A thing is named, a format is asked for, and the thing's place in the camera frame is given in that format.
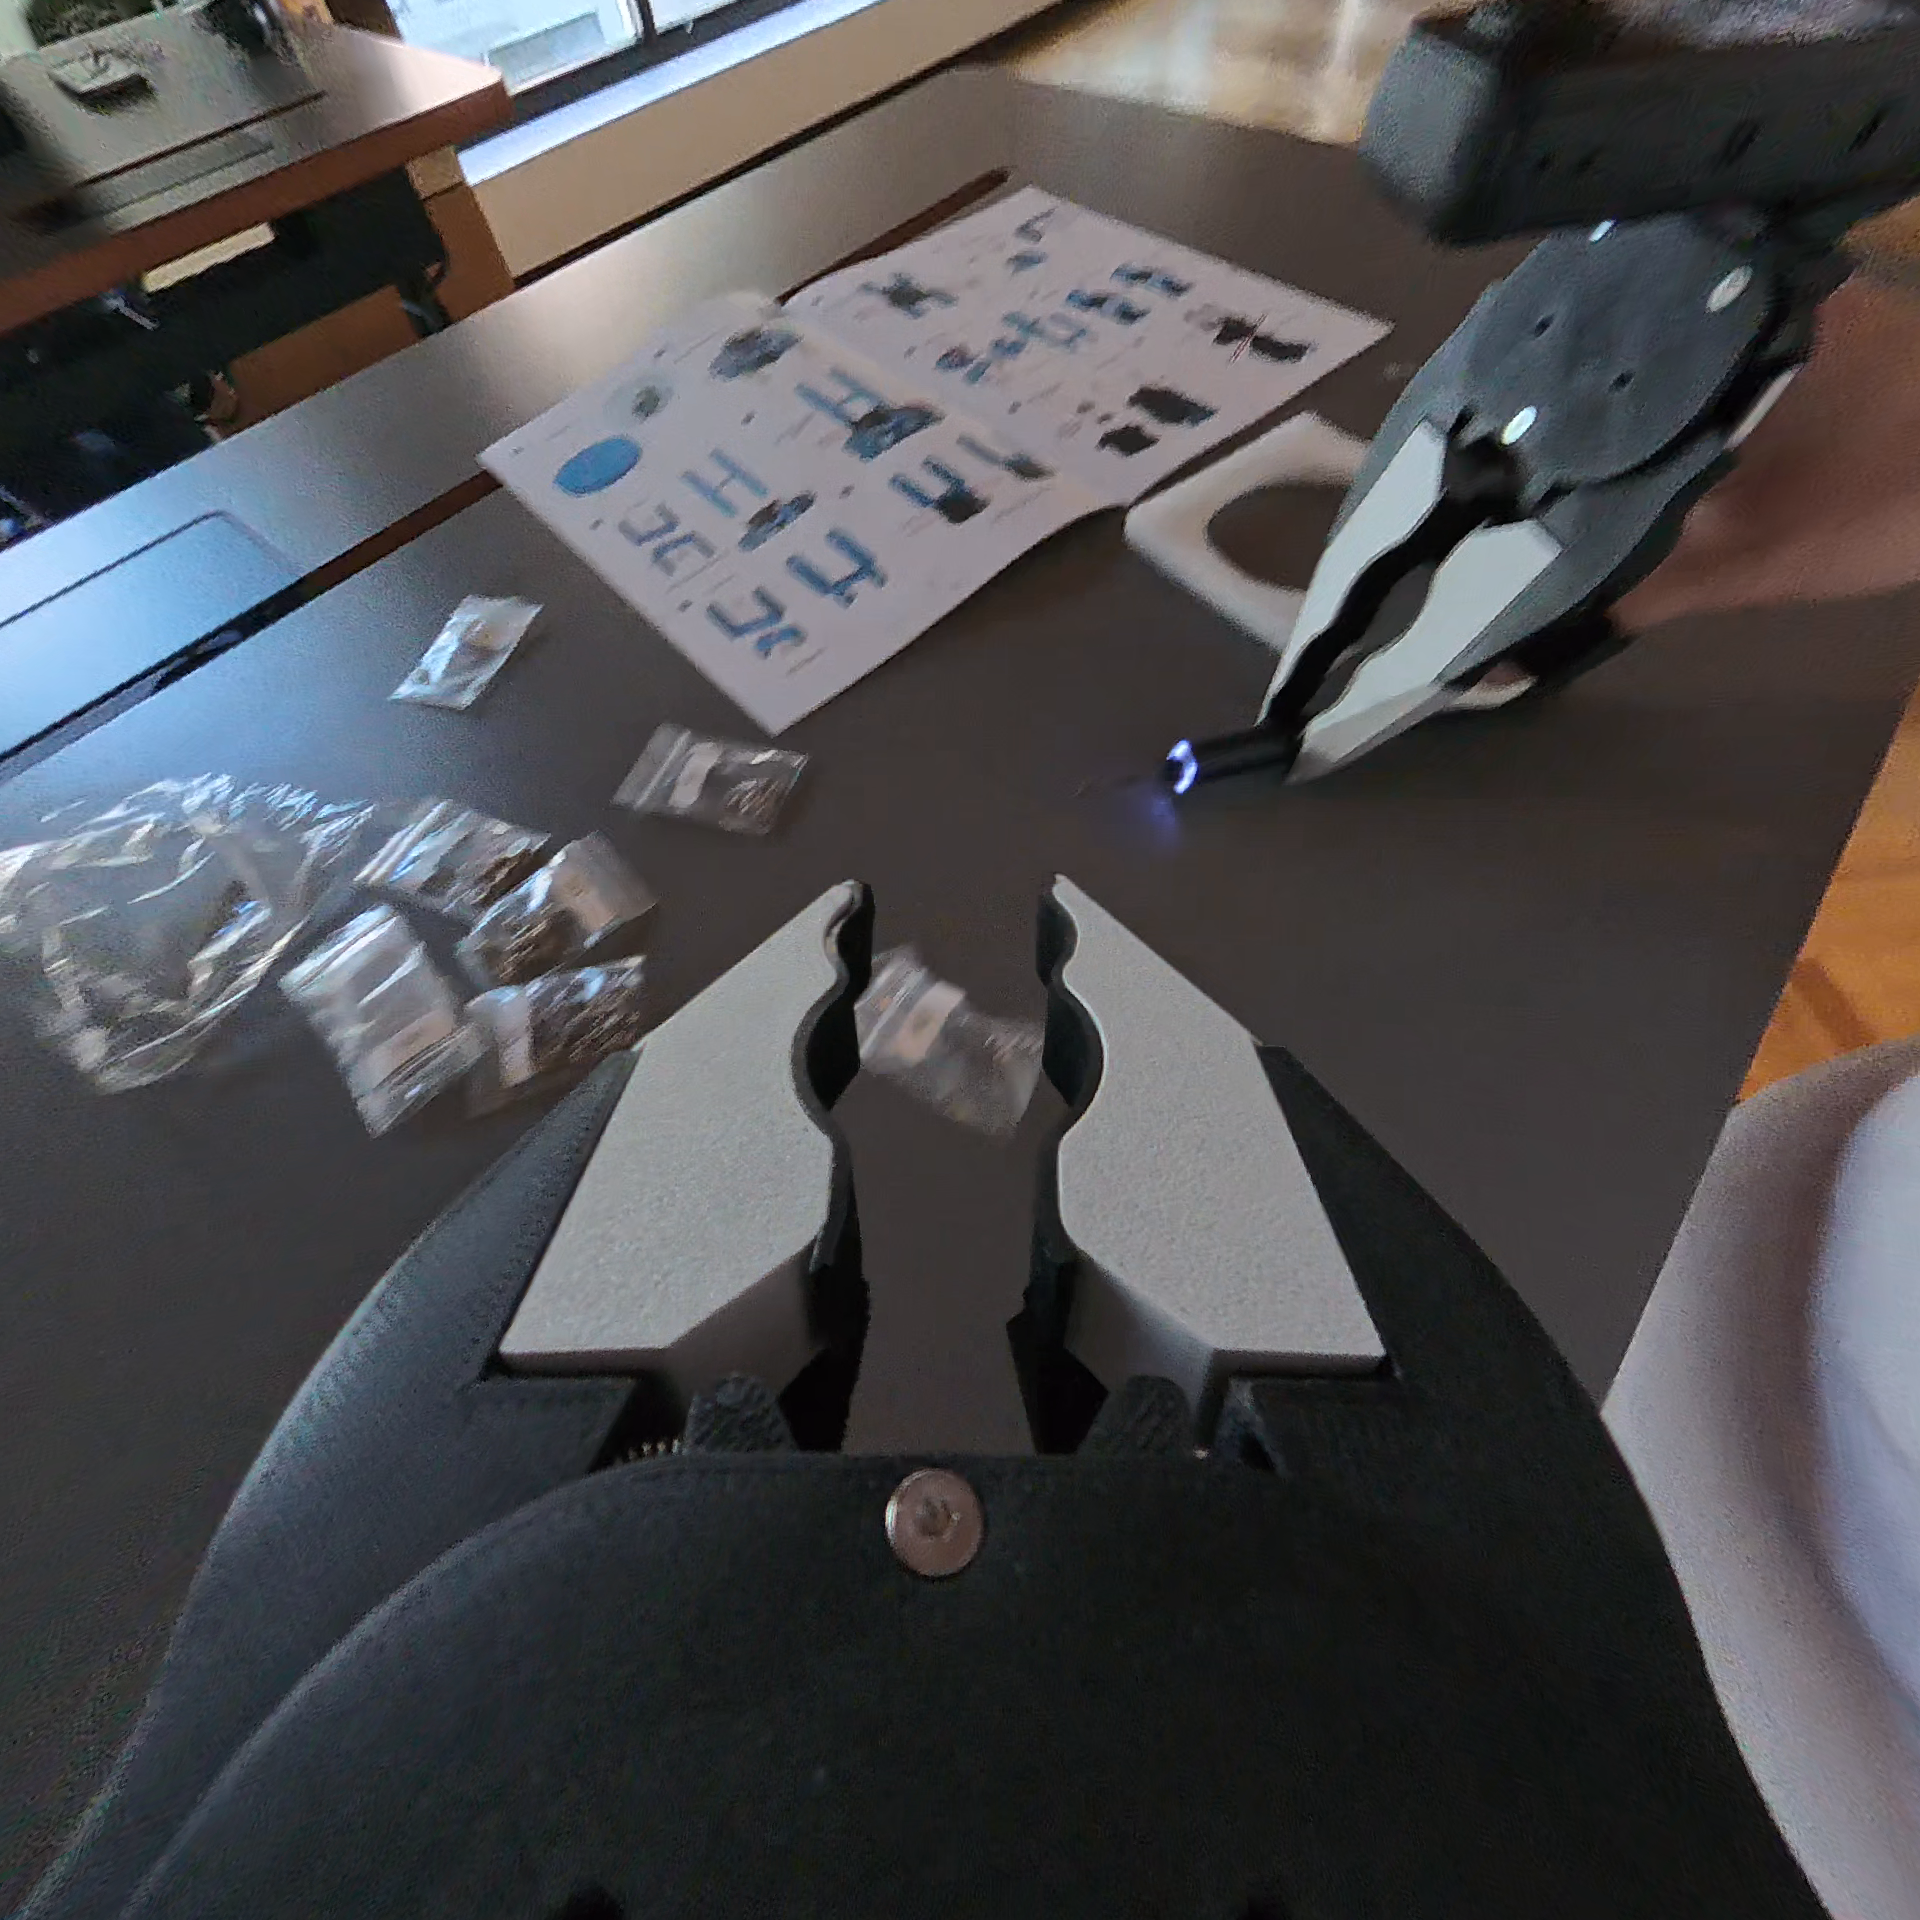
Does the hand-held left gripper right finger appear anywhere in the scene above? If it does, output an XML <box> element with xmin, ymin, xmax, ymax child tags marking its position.
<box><xmin>1005</xmin><ymin>876</ymin><xmax>1388</xmax><ymax>1455</ymax></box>

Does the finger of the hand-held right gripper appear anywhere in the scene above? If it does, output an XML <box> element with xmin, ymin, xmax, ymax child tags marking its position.
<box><xmin>1259</xmin><ymin>423</ymin><xmax>1502</xmax><ymax>730</ymax></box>
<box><xmin>1283</xmin><ymin>516</ymin><xmax>1569</xmax><ymax>788</ymax></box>

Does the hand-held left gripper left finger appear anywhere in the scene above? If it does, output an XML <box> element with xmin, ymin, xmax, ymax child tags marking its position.
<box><xmin>499</xmin><ymin>881</ymin><xmax>876</xmax><ymax>1454</ymax></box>

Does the black screwdriver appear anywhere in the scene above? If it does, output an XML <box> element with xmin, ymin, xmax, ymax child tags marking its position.
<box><xmin>1161</xmin><ymin>727</ymin><xmax>1295</xmax><ymax>797</ymax></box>

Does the small clear parts bag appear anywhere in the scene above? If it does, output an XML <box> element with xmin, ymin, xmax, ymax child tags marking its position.
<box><xmin>612</xmin><ymin>725</ymin><xmax>811</xmax><ymax>836</ymax></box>
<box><xmin>277</xmin><ymin>903</ymin><xmax>467</xmax><ymax>1137</ymax></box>
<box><xmin>353</xmin><ymin>797</ymin><xmax>554</xmax><ymax>916</ymax></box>
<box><xmin>853</xmin><ymin>943</ymin><xmax>1047</xmax><ymax>1137</ymax></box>
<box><xmin>463</xmin><ymin>959</ymin><xmax>650</xmax><ymax>1119</ymax></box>
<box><xmin>457</xmin><ymin>833</ymin><xmax>659</xmax><ymax>986</ymax></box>
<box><xmin>391</xmin><ymin>595</ymin><xmax>545</xmax><ymax>711</ymax></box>

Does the dark grey desk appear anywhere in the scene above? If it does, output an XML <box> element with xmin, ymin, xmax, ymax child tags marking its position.
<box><xmin>0</xmin><ymin>66</ymin><xmax>1920</xmax><ymax>1920</ymax></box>

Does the brown wood-edged desk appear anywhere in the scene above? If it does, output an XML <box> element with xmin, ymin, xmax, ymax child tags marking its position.
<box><xmin>0</xmin><ymin>0</ymin><xmax>514</xmax><ymax>453</ymax></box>

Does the person's right hand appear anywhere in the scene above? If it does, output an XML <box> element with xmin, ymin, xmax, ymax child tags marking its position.
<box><xmin>1631</xmin><ymin>282</ymin><xmax>1920</xmax><ymax>634</ymax></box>

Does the white foam piece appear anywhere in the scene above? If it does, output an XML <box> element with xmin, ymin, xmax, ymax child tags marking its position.
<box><xmin>1123</xmin><ymin>412</ymin><xmax>1373</xmax><ymax>649</ymax></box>

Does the printed assembly manual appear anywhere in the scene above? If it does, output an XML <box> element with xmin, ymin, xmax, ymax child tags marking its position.
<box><xmin>478</xmin><ymin>182</ymin><xmax>1395</xmax><ymax>737</ymax></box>

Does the crumpled clear plastic wrap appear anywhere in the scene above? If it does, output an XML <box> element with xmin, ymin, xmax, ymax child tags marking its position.
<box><xmin>0</xmin><ymin>773</ymin><xmax>378</xmax><ymax>1098</ymax></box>

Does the person's white clothing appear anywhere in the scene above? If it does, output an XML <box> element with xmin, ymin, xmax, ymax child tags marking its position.
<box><xmin>1602</xmin><ymin>1036</ymin><xmax>1920</xmax><ymax>1920</ymax></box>

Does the window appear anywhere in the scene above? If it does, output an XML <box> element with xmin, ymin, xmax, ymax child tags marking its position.
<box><xmin>358</xmin><ymin>0</ymin><xmax>1052</xmax><ymax>92</ymax></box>

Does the desk cable flap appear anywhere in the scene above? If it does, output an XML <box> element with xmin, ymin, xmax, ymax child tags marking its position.
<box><xmin>0</xmin><ymin>509</ymin><xmax>302</xmax><ymax>759</ymax></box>

